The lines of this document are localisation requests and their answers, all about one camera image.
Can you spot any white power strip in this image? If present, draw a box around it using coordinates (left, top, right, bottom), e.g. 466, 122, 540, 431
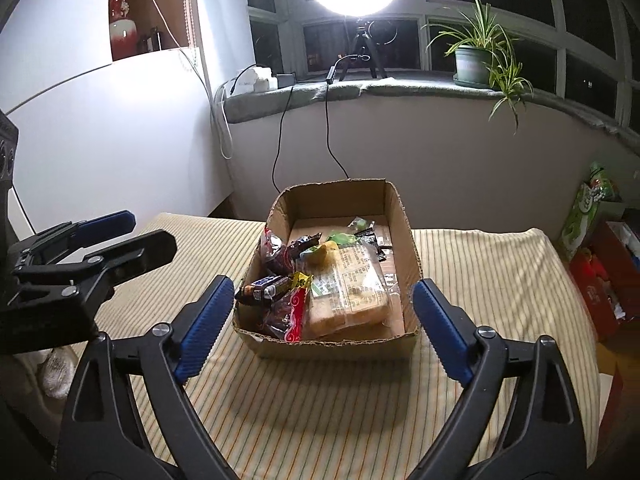
252, 64, 279, 94

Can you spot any white window frame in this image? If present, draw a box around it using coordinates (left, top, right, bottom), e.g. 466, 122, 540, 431
243, 0, 640, 127

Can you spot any dark bottle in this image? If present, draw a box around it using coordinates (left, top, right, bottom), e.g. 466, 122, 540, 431
142, 24, 166, 54

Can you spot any black tripod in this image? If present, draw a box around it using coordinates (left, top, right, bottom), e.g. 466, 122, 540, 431
339, 17, 389, 81

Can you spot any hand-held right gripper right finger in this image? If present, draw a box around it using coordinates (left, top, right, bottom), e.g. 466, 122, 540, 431
406, 278, 588, 480

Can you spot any bagged sliced bread loaf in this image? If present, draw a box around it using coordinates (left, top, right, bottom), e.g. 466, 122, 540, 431
304, 244, 397, 339

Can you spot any black candy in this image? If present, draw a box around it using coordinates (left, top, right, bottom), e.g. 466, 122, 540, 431
357, 227, 394, 261

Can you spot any burger-shaped candy packet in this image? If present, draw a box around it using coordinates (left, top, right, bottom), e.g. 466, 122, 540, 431
309, 240, 341, 266

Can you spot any potted spider plant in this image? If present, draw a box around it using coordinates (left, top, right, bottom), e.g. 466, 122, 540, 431
421, 0, 534, 134

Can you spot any green printed bag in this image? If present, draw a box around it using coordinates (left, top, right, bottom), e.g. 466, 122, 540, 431
559, 162, 622, 262

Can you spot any person's left hand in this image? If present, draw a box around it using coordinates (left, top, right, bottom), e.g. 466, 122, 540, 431
39, 345, 79, 401

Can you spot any black ring light cable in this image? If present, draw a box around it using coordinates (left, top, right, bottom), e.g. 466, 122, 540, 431
272, 57, 352, 194

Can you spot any striped yellow tablecloth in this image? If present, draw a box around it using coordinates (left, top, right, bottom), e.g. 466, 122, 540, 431
92, 212, 602, 480

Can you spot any white cabinet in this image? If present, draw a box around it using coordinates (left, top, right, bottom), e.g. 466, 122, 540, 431
0, 47, 237, 242

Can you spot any dark red snack packet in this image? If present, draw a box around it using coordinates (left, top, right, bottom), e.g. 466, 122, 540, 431
259, 287, 311, 345
259, 227, 294, 276

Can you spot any white cable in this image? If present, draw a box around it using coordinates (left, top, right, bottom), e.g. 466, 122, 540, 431
132, 0, 234, 161

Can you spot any brown chocolate bar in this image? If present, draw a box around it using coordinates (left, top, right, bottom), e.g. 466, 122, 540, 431
234, 273, 294, 306
287, 233, 324, 256

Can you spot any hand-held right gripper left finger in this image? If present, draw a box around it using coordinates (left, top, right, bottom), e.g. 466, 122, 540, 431
56, 274, 239, 480

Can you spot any red vase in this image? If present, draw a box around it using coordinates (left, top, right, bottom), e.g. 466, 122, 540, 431
108, 0, 139, 61

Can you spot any cardboard box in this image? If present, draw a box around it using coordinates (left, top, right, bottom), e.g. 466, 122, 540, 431
231, 177, 425, 360

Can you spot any wooden shelf niche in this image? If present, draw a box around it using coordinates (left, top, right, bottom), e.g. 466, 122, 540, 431
108, 0, 197, 64

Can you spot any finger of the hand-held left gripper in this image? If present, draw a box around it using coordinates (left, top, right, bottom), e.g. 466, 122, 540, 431
11, 209, 137, 267
9, 229, 179, 297

